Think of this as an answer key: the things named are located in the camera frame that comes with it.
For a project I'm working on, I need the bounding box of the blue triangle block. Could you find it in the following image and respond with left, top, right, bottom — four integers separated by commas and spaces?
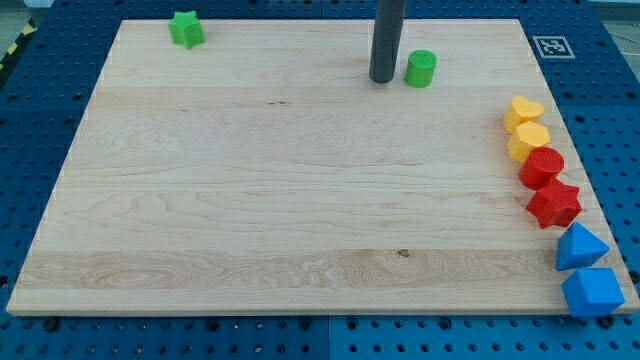
556, 222, 610, 271

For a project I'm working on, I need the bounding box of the green cylinder block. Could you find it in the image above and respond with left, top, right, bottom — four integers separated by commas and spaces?
405, 49, 437, 88

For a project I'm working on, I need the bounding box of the red cylinder block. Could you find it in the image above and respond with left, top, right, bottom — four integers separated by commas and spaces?
519, 147, 565, 190

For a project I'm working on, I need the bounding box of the red star block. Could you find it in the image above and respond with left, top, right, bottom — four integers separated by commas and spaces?
526, 180, 582, 228

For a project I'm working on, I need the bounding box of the green star block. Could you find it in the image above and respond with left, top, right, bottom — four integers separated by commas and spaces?
168, 11, 205, 49

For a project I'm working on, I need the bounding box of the yellow hexagon block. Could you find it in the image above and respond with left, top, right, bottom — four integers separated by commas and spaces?
507, 121, 551, 163

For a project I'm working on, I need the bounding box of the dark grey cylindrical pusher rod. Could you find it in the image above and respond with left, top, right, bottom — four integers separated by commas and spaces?
369, 0, 407, 84

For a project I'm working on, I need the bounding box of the light wooden board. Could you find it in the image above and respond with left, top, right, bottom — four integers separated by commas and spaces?
5, 18, 640, 318

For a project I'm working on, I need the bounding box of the white fiducial marker tag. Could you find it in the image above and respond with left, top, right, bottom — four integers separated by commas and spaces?
532, 35, 575, 59

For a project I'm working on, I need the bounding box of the yellow heart block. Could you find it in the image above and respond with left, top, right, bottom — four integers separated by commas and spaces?
502, 96, 545, 133

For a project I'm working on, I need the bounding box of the blue cube block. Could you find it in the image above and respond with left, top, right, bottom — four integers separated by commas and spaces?
561, 268, 626, 317

